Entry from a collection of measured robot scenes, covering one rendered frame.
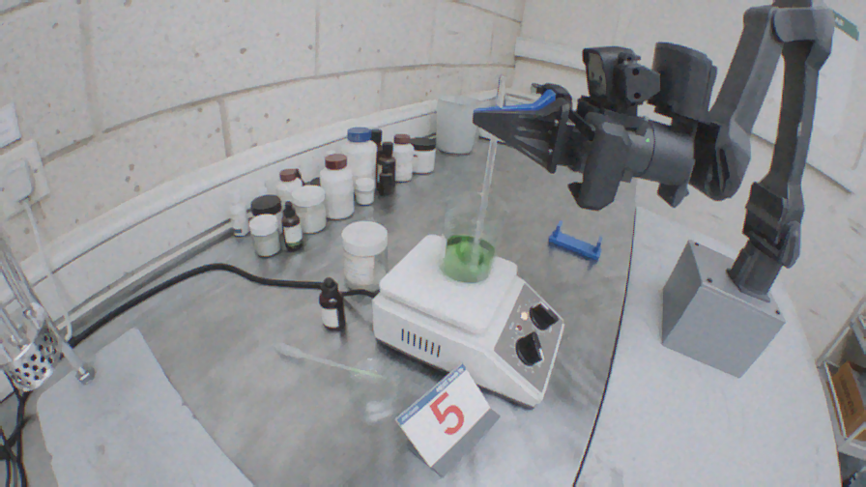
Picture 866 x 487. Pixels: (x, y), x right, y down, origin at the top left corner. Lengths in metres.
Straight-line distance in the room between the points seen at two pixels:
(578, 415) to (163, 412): 0.44
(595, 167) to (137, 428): 0.47
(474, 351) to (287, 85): 0.59
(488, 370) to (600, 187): 0.21
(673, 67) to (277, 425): 0.49
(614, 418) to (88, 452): 0.57
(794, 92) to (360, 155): 0.70
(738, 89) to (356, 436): 0.50
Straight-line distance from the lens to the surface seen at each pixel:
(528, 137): 0.29
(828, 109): 2.00
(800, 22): 0.46
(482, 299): 0.35
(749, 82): 0.40
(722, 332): 0.54
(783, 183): 0.50
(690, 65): 0.33
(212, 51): 0.64
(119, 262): 0.61
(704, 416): 0.51
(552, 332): 0.42
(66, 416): 0.50
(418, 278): 0.36
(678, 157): 0.33
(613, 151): 0.23
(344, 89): 0.83
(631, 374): 0.48
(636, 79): 0.28
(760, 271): 0.54
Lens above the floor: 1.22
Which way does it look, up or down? 34 degrees down
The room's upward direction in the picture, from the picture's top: 6 degrees clockwise
